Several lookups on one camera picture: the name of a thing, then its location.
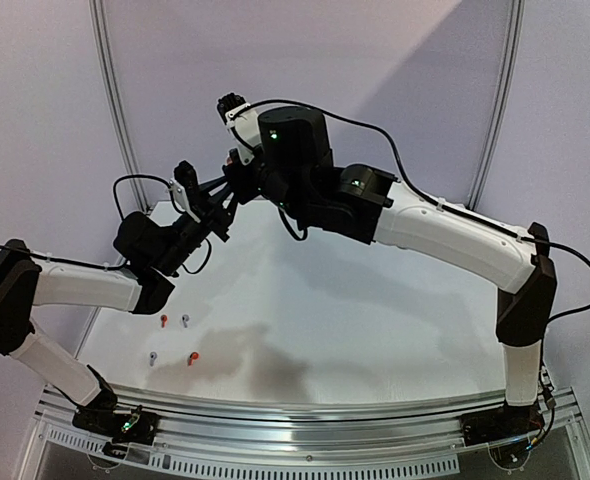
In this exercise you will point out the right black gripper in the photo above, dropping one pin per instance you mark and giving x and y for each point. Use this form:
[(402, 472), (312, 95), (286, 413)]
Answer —
[(248, 179)]

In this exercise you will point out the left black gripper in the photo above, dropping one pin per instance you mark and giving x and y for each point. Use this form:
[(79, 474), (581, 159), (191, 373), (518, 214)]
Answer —
[(210, 210)]

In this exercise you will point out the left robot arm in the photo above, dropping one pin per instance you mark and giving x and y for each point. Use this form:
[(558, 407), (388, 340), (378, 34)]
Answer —
[(152, 256)]

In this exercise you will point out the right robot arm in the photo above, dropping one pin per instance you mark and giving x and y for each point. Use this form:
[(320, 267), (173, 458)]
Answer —
[(283, 154)]

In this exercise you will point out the red earbud front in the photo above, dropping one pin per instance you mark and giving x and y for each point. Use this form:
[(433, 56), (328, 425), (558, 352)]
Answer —
[(193, 357)]

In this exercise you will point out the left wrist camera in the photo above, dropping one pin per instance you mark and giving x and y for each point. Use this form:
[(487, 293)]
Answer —
[(183, 187)]

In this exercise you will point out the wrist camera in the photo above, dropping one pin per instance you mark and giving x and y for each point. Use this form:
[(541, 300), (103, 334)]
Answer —
[(183, 187), (241, 120)]

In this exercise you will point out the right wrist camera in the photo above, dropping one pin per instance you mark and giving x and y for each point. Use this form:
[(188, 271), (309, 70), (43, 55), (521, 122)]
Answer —
[(241, 120)]

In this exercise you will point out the left aluminium corner post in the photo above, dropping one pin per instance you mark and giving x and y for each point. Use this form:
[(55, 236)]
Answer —
[(99, 22)]

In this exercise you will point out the aluminium corner post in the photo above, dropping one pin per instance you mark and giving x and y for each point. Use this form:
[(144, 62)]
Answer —
[(99, 22), (500, 101)]

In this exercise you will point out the aluminium front rail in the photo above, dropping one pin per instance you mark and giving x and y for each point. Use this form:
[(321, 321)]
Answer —
[(210, 439)]

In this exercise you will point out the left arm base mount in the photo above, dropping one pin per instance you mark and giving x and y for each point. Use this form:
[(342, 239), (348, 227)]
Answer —
[(134, 425)]

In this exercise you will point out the right aluminium corner post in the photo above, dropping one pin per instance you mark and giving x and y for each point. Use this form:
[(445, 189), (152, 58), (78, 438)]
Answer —
[(500, 101)]

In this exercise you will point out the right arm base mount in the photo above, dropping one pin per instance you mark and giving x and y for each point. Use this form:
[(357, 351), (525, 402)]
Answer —
[(503, 422)]

